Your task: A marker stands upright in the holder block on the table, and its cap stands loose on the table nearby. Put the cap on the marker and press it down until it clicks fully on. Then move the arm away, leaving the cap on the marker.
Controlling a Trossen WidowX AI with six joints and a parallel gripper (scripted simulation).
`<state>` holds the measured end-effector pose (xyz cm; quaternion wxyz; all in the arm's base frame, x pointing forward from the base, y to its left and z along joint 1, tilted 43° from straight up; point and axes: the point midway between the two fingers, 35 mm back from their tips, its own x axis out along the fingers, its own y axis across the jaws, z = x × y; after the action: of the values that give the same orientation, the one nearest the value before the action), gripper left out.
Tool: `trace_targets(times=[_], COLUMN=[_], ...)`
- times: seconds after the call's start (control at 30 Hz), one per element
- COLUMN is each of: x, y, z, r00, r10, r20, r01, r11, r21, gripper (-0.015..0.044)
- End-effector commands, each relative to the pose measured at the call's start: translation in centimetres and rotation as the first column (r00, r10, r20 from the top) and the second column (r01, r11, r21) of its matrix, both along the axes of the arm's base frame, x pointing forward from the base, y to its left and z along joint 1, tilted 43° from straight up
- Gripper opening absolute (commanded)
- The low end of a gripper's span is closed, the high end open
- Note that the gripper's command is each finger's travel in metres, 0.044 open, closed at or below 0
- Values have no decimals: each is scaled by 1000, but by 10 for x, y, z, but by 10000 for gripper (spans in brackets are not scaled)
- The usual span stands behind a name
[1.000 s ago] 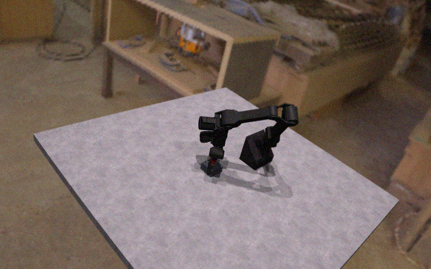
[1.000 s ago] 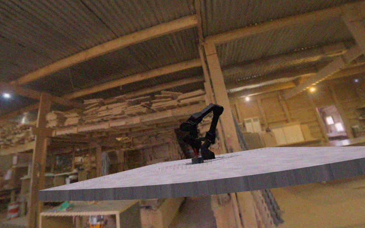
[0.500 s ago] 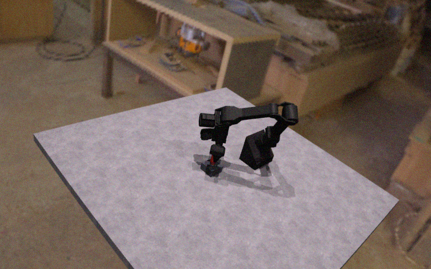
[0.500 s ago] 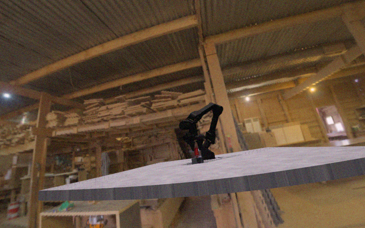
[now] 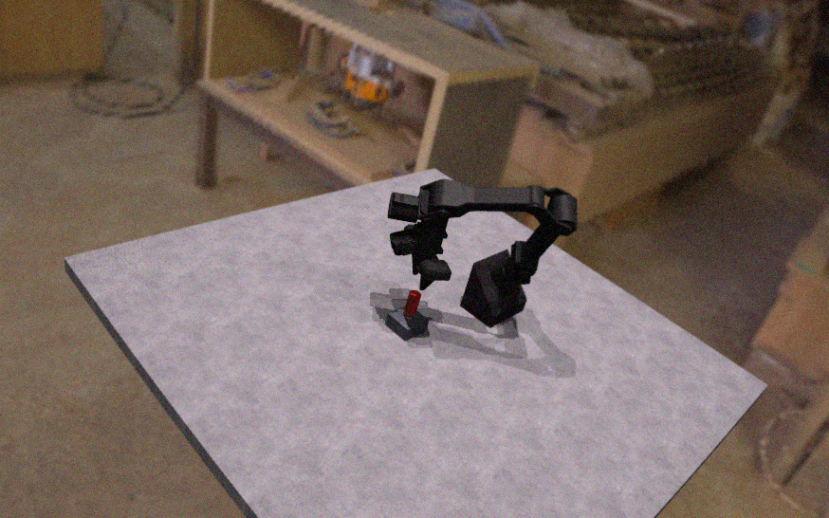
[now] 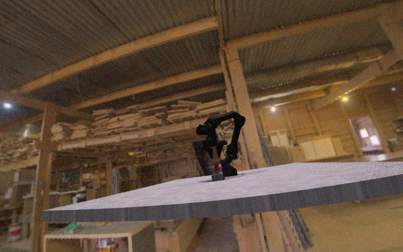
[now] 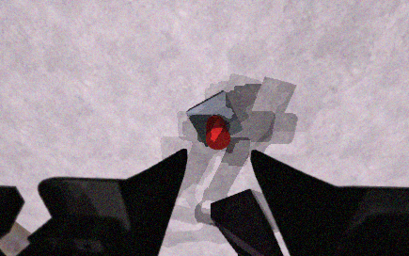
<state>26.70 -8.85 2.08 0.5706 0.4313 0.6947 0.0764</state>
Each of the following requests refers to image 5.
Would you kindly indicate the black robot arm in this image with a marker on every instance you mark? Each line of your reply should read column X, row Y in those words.
column 443, row 199

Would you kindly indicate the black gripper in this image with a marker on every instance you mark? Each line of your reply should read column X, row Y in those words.
column 427, row 263

